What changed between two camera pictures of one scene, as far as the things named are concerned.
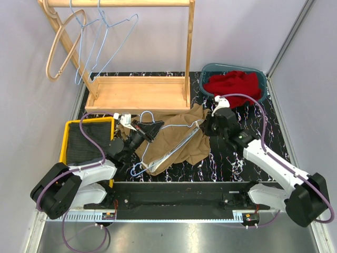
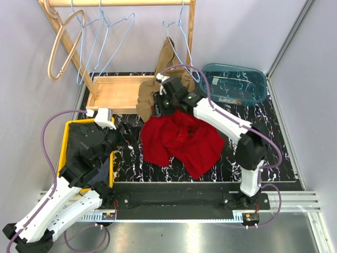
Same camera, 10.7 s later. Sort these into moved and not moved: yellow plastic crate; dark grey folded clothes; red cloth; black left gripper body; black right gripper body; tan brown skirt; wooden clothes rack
Moved: black right gripper body; red cloth; tan brown skirt; black left gripper body
Not moved: yellow plastic crate; wooden clothes rack; dark grey folded clothes
